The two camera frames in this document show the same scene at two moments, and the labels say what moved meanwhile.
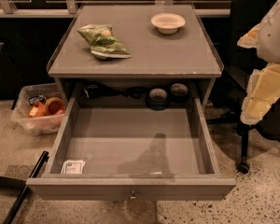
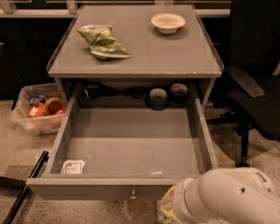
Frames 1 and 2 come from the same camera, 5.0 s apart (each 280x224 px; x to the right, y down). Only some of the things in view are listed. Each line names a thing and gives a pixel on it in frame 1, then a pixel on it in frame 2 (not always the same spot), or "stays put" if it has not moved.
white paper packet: (73, 167) stays put
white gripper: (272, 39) -> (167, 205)
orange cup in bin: (55, 106) stays put
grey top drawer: (133, 154) stays put
